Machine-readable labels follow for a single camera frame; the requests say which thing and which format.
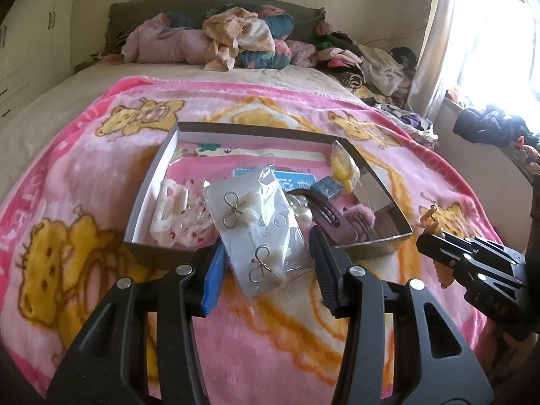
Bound dark floral quilt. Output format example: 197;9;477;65
162;3;296;70

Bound bow earrings card packet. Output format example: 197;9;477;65
203;166;317;315

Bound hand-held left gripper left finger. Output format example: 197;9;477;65
46;242;226;405

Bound shallow cardboard box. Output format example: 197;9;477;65
124;121;414;268

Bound pile of mixed clothes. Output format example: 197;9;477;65
314;21;437;148

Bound bright window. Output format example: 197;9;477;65
447;0;540;110

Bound small blue box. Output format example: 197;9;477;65
310;177;342;199

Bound bed with beige sheet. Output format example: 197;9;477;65
0;61;372;186

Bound yellow hair accessory packet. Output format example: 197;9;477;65
329;141;366;190

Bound peach floral cloth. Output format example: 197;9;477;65
201;7;276;72

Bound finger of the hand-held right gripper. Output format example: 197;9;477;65
415;232;524;271
434;257;524;300

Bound pink bear print blanket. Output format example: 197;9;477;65
0;75;507;405

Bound white curtain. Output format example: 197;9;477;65
407;0;477;119

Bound white wardrobe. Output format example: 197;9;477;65
0;0;79;119

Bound pearl hair accessory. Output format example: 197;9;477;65
291;196;315;226

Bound dark grey headboard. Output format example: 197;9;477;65
103;0;326;53

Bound yellow orange hair accessory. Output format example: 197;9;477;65
415;204;450;290

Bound dark clothes on sill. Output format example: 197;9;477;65
452;107;528;148

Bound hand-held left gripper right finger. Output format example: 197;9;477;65
308;224;494;405

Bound pink picture book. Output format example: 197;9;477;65
162;137;338;237

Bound white hair claw clip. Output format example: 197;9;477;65
150;179;188;249

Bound mauve knit garment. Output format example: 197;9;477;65
287;40;321;68

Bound brown hair clip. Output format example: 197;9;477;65
287;190;344;247

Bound pale pink quilt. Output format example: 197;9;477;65
121;12;212;65

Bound pink fluffy hair clip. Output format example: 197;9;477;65
342;205;378;241

